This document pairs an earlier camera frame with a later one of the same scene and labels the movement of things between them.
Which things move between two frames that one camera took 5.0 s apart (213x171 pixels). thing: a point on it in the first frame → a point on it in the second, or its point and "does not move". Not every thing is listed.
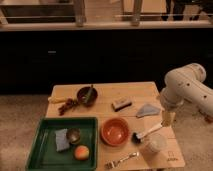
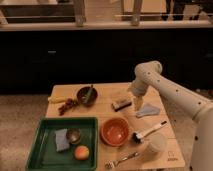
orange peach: (81, 152) does not move
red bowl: (114, 132) does not move
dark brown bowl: (82, 94) does not move
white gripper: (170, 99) → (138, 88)
